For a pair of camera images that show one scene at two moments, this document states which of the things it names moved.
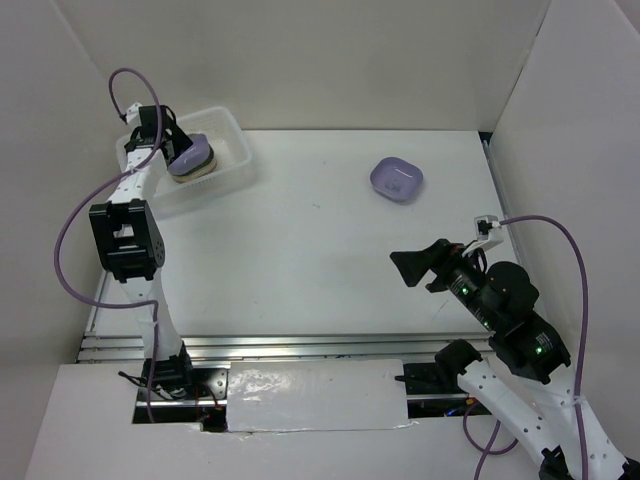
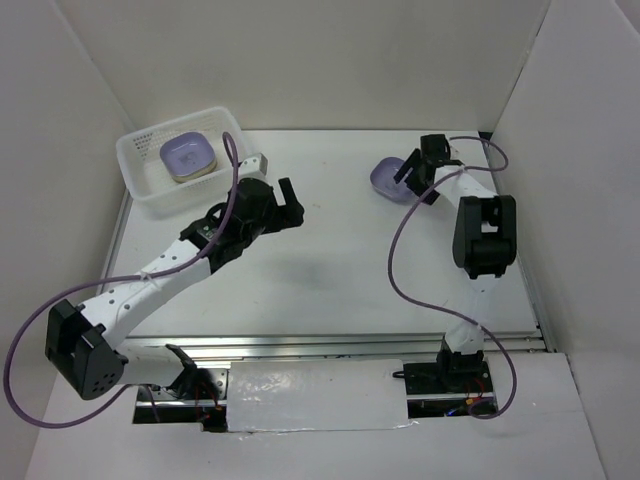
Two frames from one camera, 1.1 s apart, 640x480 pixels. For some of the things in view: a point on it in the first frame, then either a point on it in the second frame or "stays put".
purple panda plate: [396, 178] stays put
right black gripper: [412, 263] to [410, 164]
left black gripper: [179, 140] to [284, 216]
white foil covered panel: [316, 395] stays put
